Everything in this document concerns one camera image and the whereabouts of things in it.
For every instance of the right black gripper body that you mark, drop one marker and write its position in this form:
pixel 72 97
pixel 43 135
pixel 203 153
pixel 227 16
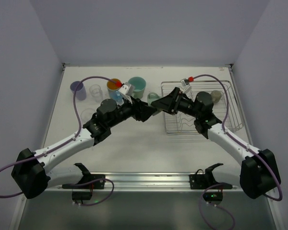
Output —
pixel 176 101

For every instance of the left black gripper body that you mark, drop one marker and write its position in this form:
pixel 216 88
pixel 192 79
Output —
pixel 137 108

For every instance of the small mint green cup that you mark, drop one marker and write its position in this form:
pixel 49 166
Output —
pixel 151 97

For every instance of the blue cup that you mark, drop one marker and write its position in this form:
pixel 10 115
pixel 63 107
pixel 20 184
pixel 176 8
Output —
pixel 113 90

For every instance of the large green cup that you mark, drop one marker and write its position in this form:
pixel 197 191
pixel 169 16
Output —
pixel 140 85

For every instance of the beige cup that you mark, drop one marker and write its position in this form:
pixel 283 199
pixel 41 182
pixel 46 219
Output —
pixel 216 96

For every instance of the clear plastic cup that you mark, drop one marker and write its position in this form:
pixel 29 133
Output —
pixel 96 93
pixel 87 114

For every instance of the purple plastic cup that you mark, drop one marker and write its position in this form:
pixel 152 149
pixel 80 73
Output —
pixel 79 90

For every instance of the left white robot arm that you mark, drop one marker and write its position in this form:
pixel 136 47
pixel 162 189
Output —
pixel 33 171

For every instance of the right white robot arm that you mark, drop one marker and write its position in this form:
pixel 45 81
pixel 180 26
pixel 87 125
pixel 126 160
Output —
pixel 258 173

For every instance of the right black controller box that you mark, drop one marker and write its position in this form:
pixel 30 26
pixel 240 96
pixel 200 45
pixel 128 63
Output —
pixel 214 198

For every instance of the black controller box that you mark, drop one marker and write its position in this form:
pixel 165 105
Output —
pixel 214 198
pixel 79 197

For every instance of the left black controller box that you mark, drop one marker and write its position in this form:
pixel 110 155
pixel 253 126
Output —
pixel 79 197

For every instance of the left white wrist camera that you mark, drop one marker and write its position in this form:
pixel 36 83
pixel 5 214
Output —
pixel 126 91

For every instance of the metal wire dish rack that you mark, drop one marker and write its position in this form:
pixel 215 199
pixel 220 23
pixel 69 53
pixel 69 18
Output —
pixel 184 124

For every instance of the aluminium mounting rail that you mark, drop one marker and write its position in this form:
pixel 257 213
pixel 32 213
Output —
pixel 141 181

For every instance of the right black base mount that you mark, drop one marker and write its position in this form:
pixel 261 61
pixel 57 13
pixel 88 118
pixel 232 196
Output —
pixel 203 179

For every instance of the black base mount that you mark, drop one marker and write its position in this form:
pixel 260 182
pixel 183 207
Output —
pixel 88 181
pixel 203 179

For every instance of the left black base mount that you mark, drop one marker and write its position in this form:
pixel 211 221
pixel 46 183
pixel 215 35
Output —
pixel 88 181

